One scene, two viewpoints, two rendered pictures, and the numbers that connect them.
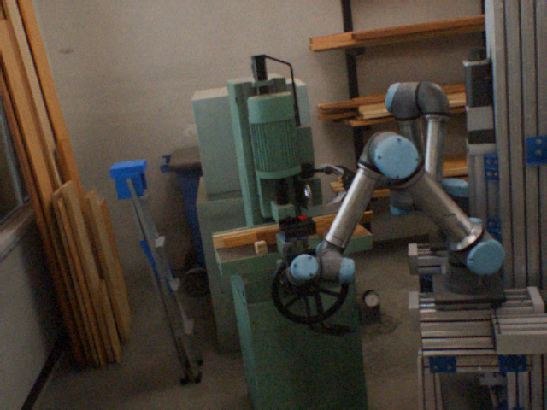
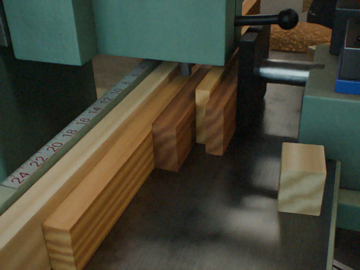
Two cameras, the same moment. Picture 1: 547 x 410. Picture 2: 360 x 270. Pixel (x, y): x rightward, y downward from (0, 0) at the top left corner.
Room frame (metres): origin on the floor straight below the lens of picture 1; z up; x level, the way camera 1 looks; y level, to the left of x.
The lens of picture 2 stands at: (2.38, 0.37, 1.12)
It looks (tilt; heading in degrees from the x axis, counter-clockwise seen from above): 30 degrees down; 301
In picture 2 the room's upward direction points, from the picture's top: 2 degrees counter-clockwise
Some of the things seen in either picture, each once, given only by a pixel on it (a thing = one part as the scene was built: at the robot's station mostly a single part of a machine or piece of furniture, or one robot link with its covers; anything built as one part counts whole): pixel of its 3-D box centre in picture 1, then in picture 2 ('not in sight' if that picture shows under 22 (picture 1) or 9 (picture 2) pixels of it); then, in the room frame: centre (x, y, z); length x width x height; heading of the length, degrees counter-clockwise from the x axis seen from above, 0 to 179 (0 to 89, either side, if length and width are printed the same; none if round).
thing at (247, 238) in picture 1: (300, 229); (203, 71); (2.60, -0.08, 0.92); 0.62 x 0.02 x 0.04; 100
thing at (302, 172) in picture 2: (261, 247); (300, 178); (2.44, 0.08, 0.92); 0.04 x 0.03 x 0.04; 107
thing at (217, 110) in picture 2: (288, 234); (235, 94); (2.54, -0.03, 0.93); 0.17 x 0.02 x 0.05; 100
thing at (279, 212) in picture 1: (284, 213); (169, 23); (2.62, -0.02, 0.99); 0.14 x 0.07 x 0.09; 10
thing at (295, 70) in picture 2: (292, 231); (283, 72); (2.50, -0.04, 0.95); 0.09 x 0.07 x 0.09; 100
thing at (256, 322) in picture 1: (295, 344); not in sight; (2.71, 0.00, 0.36); 0.58 x 0.45 x 0.71; 10
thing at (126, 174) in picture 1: (159, 272); not in sight; (3.24, 0.64, 0.58); 0.27 x 0.25 x 1.16; 92
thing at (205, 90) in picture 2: (297, 231); (231, 74); (2.56, -0.07, 0.93); 0.22 x 0.01 x 0.06; 100
